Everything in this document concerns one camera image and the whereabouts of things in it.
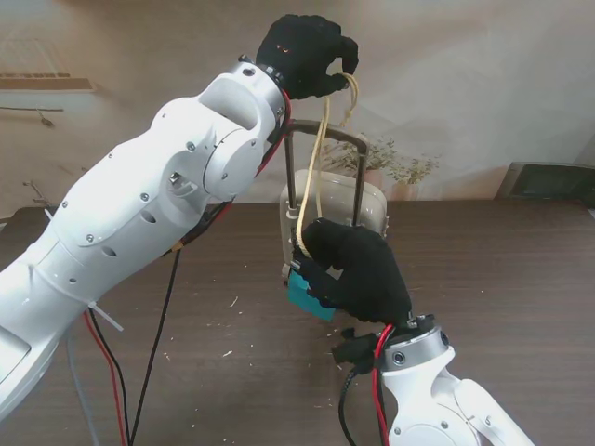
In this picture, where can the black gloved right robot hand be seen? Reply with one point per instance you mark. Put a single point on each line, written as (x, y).
(372, 279)

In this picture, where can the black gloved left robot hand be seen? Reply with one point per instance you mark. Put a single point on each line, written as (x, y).
(302, 51)

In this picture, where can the teal paper luggage tag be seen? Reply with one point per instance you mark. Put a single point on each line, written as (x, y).
(300, 292)

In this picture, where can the beige mini trolley suitcase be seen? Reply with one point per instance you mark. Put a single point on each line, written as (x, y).
(334, 195)

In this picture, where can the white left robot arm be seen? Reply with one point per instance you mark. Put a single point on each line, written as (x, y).
(139, 195)

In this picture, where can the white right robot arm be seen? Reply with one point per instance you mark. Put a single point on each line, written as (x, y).
(418, 418)

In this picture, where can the printed backdrop cloth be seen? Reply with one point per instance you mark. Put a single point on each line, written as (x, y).
(465, 69)

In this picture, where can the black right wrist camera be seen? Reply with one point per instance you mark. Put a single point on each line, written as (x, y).
(355, 350)

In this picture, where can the black box with grey frame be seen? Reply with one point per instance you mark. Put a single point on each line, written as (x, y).
(548, 183)

